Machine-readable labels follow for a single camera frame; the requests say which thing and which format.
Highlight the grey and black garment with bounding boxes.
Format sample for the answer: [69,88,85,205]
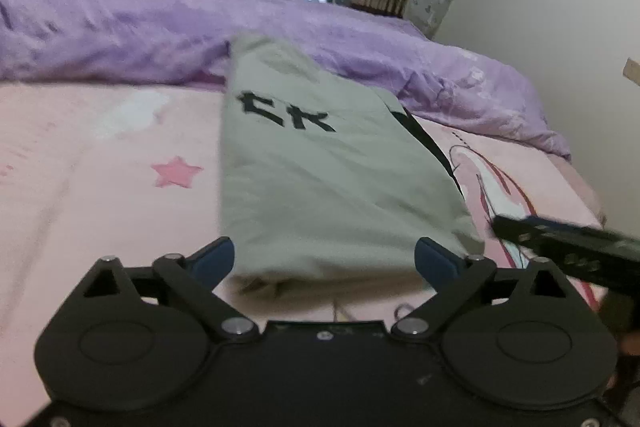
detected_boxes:
[220,35,485,293]

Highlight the beige wall socket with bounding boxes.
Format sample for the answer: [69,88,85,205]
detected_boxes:
[623,58,640,86]

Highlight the pink printed bed sheet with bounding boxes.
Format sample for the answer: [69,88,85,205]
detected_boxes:
[1,83,603,426]

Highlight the purple duvet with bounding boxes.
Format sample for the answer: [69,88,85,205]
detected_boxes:
[1,0,570,157]

